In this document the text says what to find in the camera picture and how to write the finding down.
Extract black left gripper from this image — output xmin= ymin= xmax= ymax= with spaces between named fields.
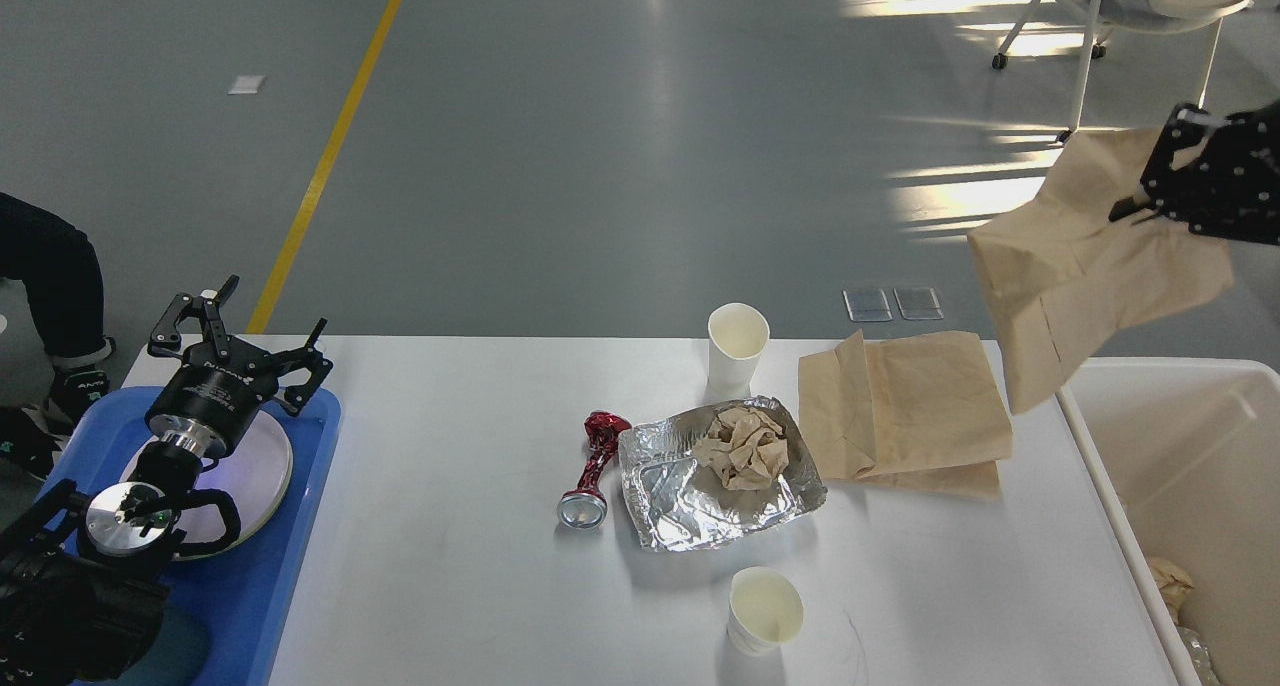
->
xmin=146 ymin=273 xmax=333 ymax=459

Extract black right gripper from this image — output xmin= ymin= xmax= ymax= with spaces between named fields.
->
xmin=1108 ymin=102 xmax=1279 ymax=247

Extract pink plate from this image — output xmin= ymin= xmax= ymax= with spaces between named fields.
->
xmin=86 ymin=411 xmax=293 ymax=561

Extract brown paper bag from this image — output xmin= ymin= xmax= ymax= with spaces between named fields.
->
xmin=797 ymin=331 xmax=1014 ymax=499
xmin=966 ymin=127 xmax=1234 ymax=413

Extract teal mug yellow inside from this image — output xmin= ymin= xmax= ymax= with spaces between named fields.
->
xmin=104 ymin=605 xmax=210 ymax=685

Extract aluminium foil tray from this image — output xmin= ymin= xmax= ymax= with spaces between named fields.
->
xmin=618 ymin=395 xmax=827 ymax=552

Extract brown paper napkin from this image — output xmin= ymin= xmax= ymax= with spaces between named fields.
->
xmin=692 ymin=404 xmax=790 ymax=491

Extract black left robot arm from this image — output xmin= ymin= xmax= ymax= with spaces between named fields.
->
xmin=3 ymin=276 xmax=340 ymax=685

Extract person dark trousers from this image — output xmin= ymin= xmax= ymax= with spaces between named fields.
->
xmin=1 ymin=195 xmax=115 ymax=481

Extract white plastic bin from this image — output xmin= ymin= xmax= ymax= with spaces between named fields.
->
xmin=1057 ymin=358 xmax=1279 ymax=685

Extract blue plastic tray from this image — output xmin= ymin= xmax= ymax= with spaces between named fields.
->
xmin=35 ymin=387 xmax=343 ymax=686

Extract clear floor plate right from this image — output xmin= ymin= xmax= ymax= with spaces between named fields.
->
xmin=893 ymin=285 xmax=945 ymax=321

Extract clear floor plate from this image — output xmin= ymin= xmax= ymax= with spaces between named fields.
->
xmin=893 ymin=285 xmax=945 ymax=321
xmin=842 ymin=288 xmax=893 ymax=323

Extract clear floor plate left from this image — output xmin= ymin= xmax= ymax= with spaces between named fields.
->
xmin=842 ymin=288 xmax=893 ymax=323

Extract crushed red can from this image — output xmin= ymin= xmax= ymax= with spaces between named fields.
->
xmin=557 ymin=411 xmax=632 ymax=530

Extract crumpled paper in bin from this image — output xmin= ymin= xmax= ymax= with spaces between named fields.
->
xmin=1146 ymin=557 xmax=1196 ymax=625

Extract upright white paper cup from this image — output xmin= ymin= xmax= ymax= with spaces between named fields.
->
xmin=707 ymin=302 xmax=771 ymax=399

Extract lying white paper cup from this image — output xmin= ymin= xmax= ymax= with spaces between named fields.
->
xmin=727 ymin=566 xmax=805 ymax=657

